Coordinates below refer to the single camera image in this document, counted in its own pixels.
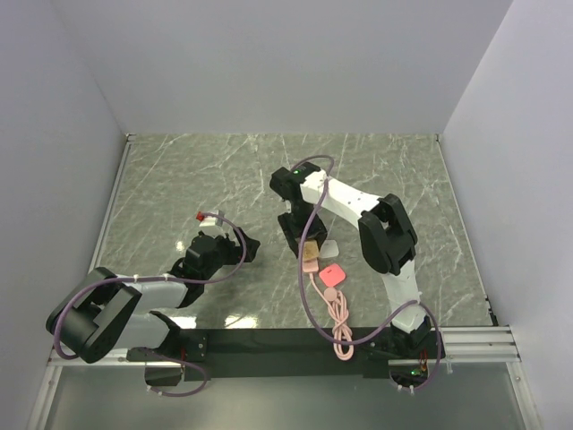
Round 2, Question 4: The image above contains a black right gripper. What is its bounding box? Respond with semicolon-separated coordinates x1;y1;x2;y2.
278;202;328;254

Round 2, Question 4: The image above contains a tan wooden plug adapter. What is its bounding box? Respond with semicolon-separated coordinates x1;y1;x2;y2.
302;239;320;261

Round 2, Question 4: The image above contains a pink power cord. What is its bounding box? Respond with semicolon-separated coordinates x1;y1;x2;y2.
308;271;355;361

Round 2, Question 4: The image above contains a pink power strip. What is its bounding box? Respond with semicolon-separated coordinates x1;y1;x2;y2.
302;259;320;274

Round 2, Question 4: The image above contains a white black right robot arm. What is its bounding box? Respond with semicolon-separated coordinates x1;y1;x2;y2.
269;159;437;357

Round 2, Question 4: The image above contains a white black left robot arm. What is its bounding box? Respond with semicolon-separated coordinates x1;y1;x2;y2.
46;228;261;364

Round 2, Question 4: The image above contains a white square plug adapter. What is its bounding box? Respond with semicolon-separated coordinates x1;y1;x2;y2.
319;239;339;259

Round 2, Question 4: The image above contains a red square plug adapter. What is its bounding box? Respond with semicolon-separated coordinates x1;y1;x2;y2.
319;263;346;288

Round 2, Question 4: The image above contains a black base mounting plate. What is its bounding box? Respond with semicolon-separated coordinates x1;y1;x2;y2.
127;327;445;379

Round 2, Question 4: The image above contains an aluminium rail left edge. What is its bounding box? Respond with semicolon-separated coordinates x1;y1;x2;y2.
87;134;136;275

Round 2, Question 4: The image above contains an aluminium rail frame front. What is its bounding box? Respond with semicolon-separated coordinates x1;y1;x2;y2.
44;324;523;366

